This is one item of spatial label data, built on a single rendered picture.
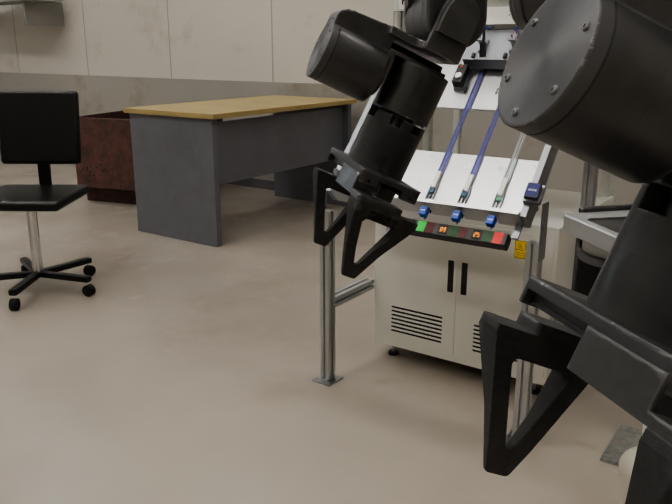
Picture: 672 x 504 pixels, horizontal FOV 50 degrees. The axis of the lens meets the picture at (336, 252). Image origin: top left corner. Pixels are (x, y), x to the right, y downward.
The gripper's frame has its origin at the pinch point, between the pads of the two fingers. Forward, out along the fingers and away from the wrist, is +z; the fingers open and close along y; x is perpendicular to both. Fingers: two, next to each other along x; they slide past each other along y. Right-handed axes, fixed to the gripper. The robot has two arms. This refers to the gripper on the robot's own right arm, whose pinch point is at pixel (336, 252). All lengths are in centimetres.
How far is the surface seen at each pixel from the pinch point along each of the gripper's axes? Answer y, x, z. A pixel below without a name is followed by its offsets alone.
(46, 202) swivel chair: -280, -18, 83
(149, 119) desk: -403, 24, 44
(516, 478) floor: -85, 118, 61
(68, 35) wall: -743, -40, 38
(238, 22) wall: -561, 79, -39
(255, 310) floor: -241, 82, 89
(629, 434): -94, 159, 41
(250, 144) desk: -386, 85, 33
